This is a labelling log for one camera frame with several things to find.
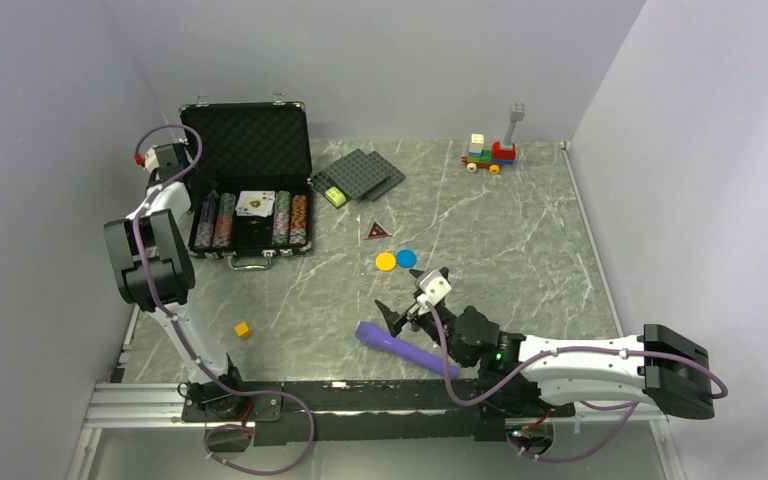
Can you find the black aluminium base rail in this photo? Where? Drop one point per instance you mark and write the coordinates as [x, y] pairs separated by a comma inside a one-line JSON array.
[[293, 411]]

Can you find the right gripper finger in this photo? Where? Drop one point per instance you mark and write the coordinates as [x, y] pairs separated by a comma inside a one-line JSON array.
[[397, 322], [428, 278]]

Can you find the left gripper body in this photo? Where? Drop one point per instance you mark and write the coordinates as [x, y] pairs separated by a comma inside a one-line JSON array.
[[205, 186]]

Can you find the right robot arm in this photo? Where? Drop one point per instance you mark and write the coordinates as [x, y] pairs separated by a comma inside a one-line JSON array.
[[520, 375]]

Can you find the small yellow cube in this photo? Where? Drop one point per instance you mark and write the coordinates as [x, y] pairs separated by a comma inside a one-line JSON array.
[[243, 330]]

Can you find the red tan poker chip stack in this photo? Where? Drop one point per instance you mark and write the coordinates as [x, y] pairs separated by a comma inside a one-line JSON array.
[[223, 231]]

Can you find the red triangular dealer token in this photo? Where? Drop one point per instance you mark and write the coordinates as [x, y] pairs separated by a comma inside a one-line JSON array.
[[377, 231]]

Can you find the lime green toy block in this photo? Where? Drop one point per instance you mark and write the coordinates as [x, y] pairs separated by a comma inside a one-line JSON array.
[[335, 197]]

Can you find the playing cards deck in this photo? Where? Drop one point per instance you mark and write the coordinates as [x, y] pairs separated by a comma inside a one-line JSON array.
[[255, 203]]

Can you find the dark grey building baseplate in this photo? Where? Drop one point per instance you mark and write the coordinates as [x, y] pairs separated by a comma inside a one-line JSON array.
[[354, 175]]

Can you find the toy brick train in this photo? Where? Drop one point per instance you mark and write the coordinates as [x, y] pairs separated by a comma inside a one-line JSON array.
[[501, 153]]

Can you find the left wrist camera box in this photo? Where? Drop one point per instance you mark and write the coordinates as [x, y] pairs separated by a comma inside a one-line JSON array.
[[148, 160]]

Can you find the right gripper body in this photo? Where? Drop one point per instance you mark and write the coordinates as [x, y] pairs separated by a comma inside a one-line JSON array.
[[428, 321]]

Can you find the purple flashlight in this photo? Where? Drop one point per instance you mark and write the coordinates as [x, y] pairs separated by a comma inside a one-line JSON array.
[[374, 336]]

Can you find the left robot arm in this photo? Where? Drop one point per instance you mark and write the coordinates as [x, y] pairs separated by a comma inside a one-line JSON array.
[[154, 272]]

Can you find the blue round disc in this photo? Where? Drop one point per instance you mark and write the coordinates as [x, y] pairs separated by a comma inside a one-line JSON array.
[[406, 258]]

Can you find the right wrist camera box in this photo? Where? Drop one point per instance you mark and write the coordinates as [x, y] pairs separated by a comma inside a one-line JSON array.
[[434, 285]]

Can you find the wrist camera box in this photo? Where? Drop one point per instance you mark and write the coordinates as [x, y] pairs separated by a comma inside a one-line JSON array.
[[148, 160], [434, 285]]

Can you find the orange poker chip stack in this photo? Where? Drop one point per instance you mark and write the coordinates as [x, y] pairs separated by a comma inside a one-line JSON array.
[[298, 220]]

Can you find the green poker chip stack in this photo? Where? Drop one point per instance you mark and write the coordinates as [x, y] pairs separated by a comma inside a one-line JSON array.
[[281, 218]]

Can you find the black poker set case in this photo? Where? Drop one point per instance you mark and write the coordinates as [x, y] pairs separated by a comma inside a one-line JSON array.
[[263, 146]]

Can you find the yellow round disc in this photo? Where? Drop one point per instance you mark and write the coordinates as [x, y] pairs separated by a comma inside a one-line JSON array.
[[385, 261]]

